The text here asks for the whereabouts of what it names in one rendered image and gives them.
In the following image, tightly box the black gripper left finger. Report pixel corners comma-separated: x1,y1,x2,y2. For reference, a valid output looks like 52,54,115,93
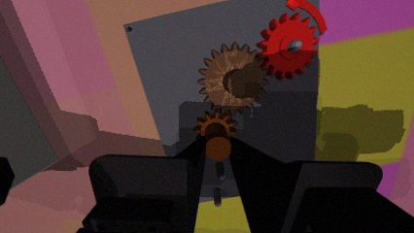
88,136,206,233

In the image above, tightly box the red curved arrow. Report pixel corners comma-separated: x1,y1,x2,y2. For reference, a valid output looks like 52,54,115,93
286,0,328,34

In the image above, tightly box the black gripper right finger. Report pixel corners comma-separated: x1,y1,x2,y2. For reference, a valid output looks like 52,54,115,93
229,137,383,233

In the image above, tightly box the red gear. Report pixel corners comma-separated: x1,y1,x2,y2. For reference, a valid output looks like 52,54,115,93
256,13,321,79

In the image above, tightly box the orange gear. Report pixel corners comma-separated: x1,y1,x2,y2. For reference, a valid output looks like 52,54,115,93
193,109,236,160

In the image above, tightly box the brown toothed gear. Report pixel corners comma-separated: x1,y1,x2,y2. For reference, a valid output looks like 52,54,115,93
197,42,269,116

